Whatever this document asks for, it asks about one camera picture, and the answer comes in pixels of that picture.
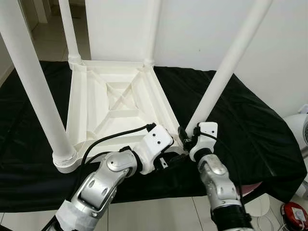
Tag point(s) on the black table cloth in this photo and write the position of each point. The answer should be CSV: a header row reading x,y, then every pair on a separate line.
x,y
269,144

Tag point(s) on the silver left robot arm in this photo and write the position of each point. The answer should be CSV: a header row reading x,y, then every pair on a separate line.
x,y
103,185

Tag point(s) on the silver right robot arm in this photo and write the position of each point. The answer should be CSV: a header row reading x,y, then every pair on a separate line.
x,y
216,183

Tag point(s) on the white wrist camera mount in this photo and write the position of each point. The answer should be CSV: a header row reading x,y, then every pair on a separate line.
x,y
159,139
209,130

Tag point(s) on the white plastic table top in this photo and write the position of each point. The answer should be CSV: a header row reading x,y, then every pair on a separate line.
x,y
101,101

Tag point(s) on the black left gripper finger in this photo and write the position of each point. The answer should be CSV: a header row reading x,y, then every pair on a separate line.
x,y
176,158

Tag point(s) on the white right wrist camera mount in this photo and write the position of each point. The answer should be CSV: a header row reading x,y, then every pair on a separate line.
x,y
209,130

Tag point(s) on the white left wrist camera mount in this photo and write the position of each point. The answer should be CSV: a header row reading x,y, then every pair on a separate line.
x,y
159,139

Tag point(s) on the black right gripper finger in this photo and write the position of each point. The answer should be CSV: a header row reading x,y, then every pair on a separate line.
x,y
182,133

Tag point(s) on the white round stand base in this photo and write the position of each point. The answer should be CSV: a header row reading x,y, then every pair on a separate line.
x,y
260,207

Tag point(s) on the black table leg bar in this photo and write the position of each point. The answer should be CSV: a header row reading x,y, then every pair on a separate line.
x,y
257,195

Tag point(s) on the pink stool seat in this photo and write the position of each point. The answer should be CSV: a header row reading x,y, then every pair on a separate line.
x,y
250,188

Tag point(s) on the red round floor object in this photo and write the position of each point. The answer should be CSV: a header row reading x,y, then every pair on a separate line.
x,y
293,214

